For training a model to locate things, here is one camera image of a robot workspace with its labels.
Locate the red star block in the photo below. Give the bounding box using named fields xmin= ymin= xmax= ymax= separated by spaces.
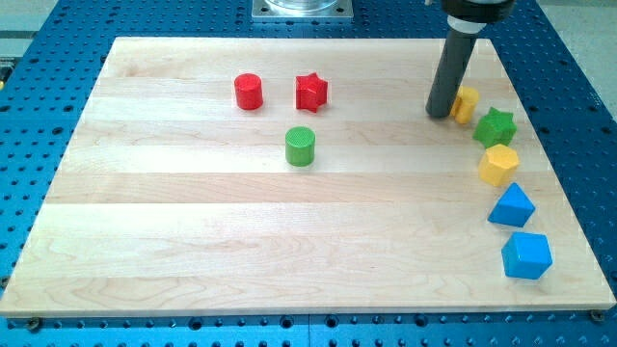
xmin=295 ymin=72 xmax=328 ymax=113

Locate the blue cube block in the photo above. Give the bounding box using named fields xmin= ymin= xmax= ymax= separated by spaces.
xmin=501 ymin=231 xmax=553 ymax=280

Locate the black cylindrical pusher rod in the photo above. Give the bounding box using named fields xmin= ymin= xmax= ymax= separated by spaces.
xmin=425 ymin=29 xmax=478 ymax=119

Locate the blue triangle block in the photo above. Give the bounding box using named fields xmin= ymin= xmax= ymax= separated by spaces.
xmin=488 ymin=182 xmax=536 ymax=227

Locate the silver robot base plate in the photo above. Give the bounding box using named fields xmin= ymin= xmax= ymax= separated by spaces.
xmin=252 ymin=0 xmax=354 ymax=21

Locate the green cylinder block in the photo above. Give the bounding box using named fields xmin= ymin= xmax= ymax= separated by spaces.
xmin=285 ymin=126 xmax=316 ymax=167

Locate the red cylinder block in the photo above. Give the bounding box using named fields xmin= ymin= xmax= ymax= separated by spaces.
xmin=234 ymin=73 xmax=263 ymax=110

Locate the yellow heart block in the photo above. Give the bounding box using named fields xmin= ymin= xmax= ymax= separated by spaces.
xmin=450 ymin=86 xmax=480 ymax=124

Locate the wooden board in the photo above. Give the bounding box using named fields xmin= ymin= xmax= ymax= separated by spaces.
xmin=1 ymin=37 xmax=615 ymax=317

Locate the yellow hexagon block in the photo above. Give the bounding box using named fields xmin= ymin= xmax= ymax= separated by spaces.
xmin=478 ymin=144 xmax=520 ymax=187

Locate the black robot arm end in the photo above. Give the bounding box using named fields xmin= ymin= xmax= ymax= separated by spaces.
xmin=441 ymin=0 xmax=516 ymax=34

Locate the green star block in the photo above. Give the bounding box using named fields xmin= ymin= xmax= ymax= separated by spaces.
xmin=472 ymin=107 xmax=517 ymax=148

